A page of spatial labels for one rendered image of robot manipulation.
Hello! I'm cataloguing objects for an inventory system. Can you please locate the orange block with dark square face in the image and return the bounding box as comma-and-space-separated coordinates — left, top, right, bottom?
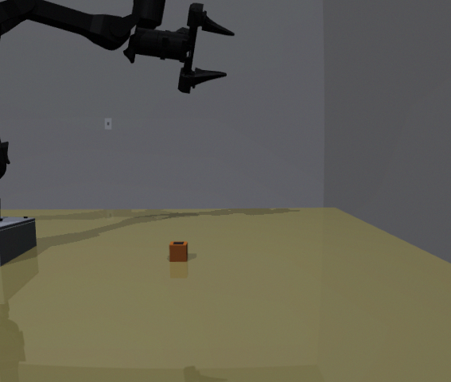
169, 242, 188, 262

